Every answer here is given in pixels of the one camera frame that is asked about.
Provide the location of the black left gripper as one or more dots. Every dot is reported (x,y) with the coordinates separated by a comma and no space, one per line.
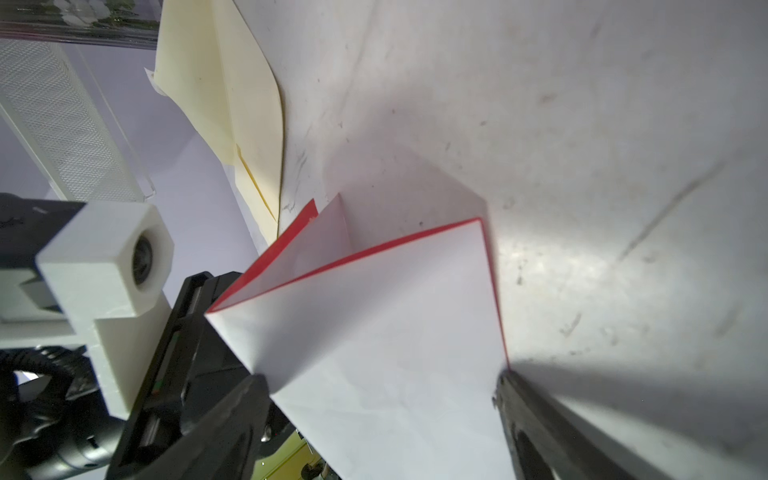
(191,371)

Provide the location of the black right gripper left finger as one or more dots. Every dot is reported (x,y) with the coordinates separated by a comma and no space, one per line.
(224,444)

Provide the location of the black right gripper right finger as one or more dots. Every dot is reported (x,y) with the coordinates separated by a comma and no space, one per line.
(542,443)

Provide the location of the white sheet of paper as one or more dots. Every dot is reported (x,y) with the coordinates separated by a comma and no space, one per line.
(384,359)

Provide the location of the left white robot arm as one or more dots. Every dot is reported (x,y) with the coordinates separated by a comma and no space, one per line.
(54,420)

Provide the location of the pale yellow envelope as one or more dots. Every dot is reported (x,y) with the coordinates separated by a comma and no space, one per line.
(211,66)

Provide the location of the white mesh two-tier shelf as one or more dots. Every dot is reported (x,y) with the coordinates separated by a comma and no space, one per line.
(52,113)

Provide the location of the purple ribbed glass vase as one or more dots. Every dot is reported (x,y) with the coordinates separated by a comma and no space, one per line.
(113,23)

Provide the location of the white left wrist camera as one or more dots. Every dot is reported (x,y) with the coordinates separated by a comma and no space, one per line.
(107,269)

